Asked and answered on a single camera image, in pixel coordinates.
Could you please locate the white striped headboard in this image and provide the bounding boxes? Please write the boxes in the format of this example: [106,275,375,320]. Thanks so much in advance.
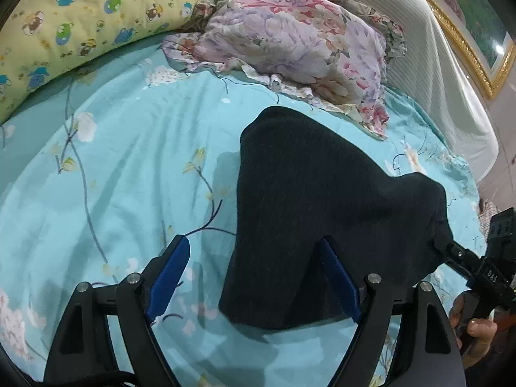
[258,0,501,182]

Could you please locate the black pants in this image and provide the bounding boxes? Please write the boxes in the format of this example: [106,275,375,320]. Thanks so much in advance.
[218,105,454,330]

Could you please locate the yellow cartoon print pillow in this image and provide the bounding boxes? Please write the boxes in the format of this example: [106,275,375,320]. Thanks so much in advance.
[0,0,226,125]

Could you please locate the pink floral ruffled pillow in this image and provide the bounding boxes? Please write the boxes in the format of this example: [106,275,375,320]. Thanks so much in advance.
[161,0,406,142]

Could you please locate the person's right hand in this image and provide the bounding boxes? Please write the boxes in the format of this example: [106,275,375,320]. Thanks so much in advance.
[448,292,499,370]

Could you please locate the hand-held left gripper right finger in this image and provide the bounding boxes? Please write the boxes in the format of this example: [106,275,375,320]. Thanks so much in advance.
[318,236,468,387]

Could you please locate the plaid cloth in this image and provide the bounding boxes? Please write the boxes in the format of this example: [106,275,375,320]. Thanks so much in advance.
[478,199,499,235]

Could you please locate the gold framed floral painting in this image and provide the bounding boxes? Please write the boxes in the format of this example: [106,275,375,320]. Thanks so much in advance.
[389,0,516,99]

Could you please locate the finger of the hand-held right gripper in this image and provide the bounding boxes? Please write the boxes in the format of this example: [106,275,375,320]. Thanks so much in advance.
[432,232,484,282]

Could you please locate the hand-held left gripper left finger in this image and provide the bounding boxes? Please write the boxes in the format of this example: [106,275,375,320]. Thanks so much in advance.
[44,234,191,387]

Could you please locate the blue floral bedsheet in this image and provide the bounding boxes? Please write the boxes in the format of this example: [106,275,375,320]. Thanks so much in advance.
[0,42,488,387]

